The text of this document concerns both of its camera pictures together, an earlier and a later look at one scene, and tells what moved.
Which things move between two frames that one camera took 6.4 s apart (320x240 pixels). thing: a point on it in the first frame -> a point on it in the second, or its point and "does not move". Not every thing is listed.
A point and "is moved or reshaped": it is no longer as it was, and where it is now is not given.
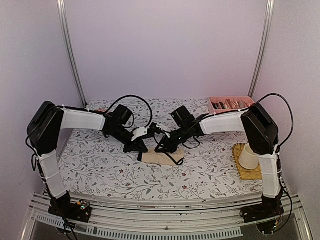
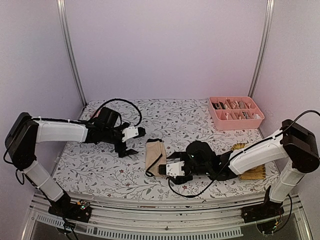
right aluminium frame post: (267, 29) does not move
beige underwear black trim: (153, 157) is moved or reshaped
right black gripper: (170, 146) -> (182, 155)
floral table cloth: (93, 165) does not move
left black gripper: (135, 146) -> (119, 149)
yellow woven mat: (244, 173) does not move
